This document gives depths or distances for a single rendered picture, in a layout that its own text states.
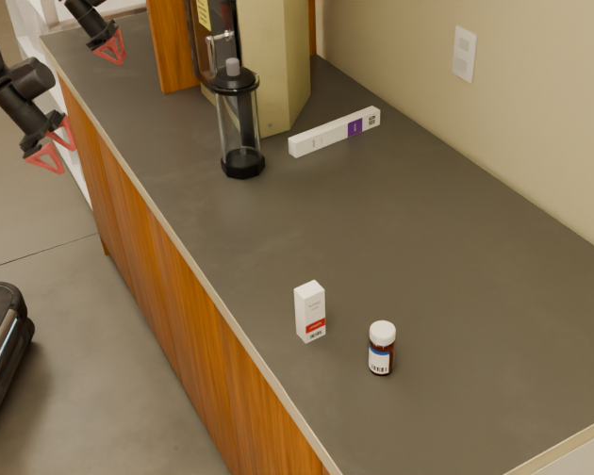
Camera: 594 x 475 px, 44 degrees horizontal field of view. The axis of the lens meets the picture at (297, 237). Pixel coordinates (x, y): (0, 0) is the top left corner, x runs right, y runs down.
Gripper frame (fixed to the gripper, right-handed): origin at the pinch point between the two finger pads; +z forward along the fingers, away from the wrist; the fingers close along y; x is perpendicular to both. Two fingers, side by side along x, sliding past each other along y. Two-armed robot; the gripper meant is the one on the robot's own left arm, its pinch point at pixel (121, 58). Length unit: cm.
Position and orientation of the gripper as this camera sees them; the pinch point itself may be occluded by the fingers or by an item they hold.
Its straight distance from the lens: 208.4
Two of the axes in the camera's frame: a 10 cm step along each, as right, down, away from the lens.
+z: 5.3, 6.8, 5.0
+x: -8.5, 4.0, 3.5
